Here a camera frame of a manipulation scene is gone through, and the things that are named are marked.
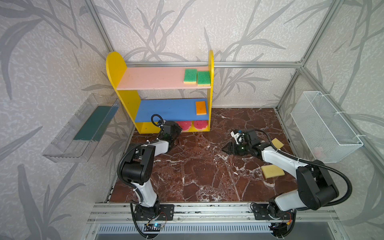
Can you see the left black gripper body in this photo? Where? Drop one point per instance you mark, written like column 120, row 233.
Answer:
column 175, row 127

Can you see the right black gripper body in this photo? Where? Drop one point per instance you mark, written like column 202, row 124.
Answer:
column 235, row 145

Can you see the pink round sponge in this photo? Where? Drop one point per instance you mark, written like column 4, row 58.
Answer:
column 185, row 125
column 201, row 125

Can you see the orange sponge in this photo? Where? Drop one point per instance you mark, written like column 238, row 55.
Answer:
column 201, row 108

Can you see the green top sponge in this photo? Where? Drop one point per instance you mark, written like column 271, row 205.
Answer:
column 190, row 76

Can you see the yellow sponge green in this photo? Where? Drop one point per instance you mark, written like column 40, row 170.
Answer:
column 203, row 78

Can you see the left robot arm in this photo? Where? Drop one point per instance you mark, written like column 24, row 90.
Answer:
column 136, row 165

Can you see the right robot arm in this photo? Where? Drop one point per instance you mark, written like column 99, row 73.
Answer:
column 318, row 185

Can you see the pink object in basket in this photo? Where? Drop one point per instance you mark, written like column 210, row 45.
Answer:
column 319, row 153

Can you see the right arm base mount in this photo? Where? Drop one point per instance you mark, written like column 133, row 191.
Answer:
column 270, row 212

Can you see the white wire mesh basket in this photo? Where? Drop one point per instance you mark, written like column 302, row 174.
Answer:
column 322, row 125

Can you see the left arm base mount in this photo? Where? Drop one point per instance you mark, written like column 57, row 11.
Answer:
column 154, row 212

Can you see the clear plastic wall bin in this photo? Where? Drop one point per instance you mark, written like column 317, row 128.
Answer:
column 79, row 138

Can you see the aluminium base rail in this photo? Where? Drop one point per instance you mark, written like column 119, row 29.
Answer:
column 204, row 218

